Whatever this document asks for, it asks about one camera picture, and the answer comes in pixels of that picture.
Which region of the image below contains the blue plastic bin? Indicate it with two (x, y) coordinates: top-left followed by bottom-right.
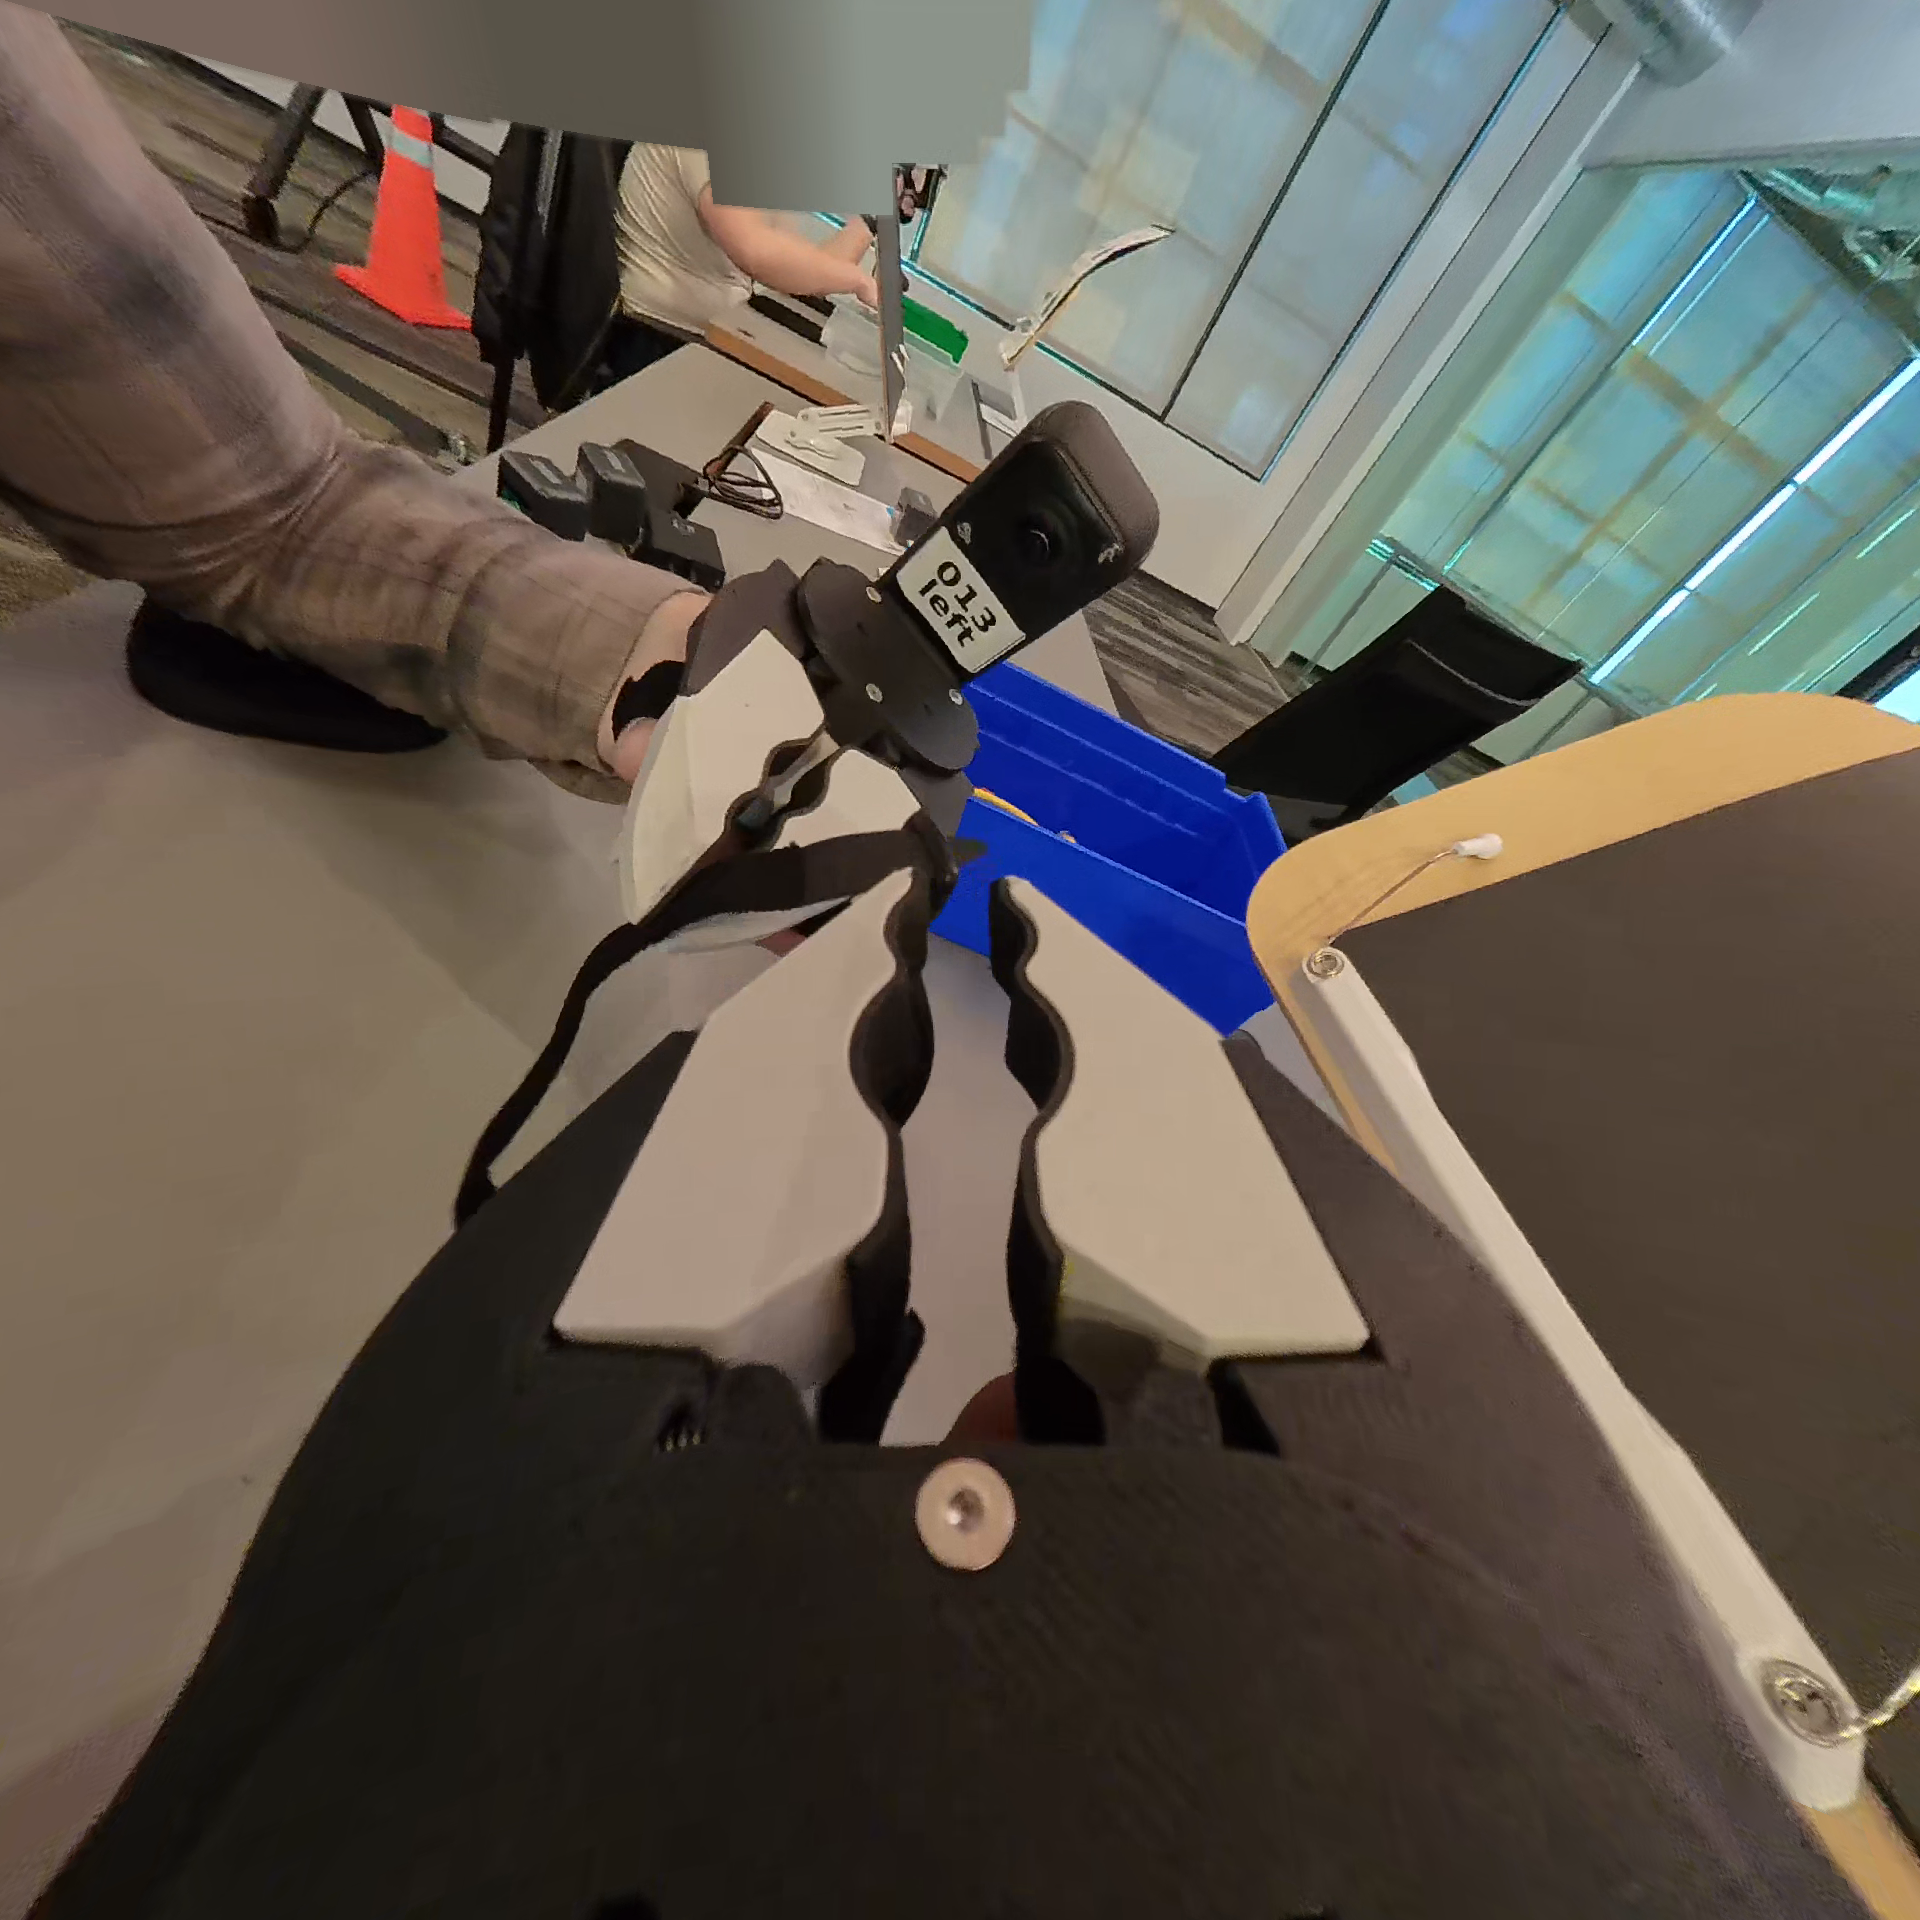
(927, 659), (1290, 1037)

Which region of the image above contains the black office chair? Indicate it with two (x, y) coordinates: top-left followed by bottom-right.
(1207, 586), (1583, 842)

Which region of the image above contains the orange traffic cone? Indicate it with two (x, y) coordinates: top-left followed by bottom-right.
(332, 104), (474, 333)

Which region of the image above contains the thin grey monitor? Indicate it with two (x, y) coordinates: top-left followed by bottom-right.
(876, 167), (921, 443)

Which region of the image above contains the white display stand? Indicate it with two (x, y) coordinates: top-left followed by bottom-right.
(1244, 694), (1920, 1920)

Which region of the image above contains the black round pad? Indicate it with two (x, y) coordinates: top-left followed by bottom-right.
(127, 602), (450, 756)

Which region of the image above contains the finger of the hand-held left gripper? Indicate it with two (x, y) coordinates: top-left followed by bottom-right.
(617, 628), (865, 971)

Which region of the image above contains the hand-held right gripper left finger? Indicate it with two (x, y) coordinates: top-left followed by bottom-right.
(551, 869), (940, 1451)

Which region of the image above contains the black fabric strap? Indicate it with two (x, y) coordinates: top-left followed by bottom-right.
(455, 833), (963, 1226)

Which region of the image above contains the person's left forearm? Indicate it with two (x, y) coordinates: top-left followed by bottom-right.
(0, 7), (707, 781)

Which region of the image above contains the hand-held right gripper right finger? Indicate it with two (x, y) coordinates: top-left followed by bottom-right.
(989, 879), (1373, 1451)

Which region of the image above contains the person's left hand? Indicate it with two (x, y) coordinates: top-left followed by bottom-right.
(571, 587), (712, 805)

